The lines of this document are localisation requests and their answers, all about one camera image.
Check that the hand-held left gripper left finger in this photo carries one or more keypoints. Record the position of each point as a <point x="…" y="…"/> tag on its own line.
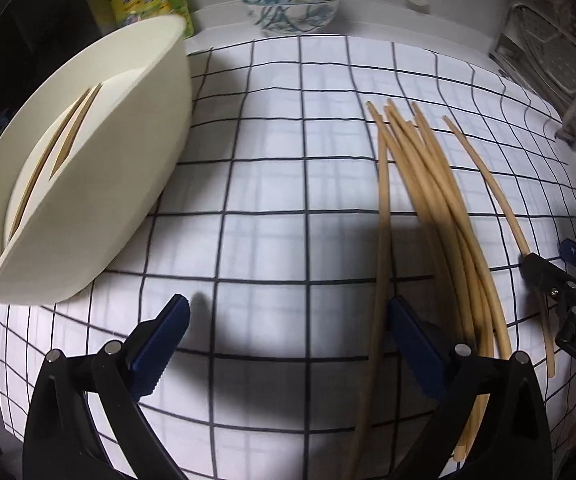
<point x="160" y="350"/>

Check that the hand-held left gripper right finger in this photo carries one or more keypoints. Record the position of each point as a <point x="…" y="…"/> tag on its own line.
<point x="415" y="350"/>

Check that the bamboo chopstick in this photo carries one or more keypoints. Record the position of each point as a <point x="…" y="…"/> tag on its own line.
<point x="43" y="165"/>
<point x="488" y="180"/>

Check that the cream plastic basin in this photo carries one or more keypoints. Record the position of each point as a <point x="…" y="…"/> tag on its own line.
<point x="118" y="160"/>

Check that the dark microwave oven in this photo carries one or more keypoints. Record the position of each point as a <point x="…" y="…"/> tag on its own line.
<point x="28" y="35"/>

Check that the white grid tablecloth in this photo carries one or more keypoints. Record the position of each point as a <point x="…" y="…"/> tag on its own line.
<point x="278" y="210"/>

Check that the pile of bamboo chopsticks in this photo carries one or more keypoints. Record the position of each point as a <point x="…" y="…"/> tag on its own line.
<point x="438" y="200"/>

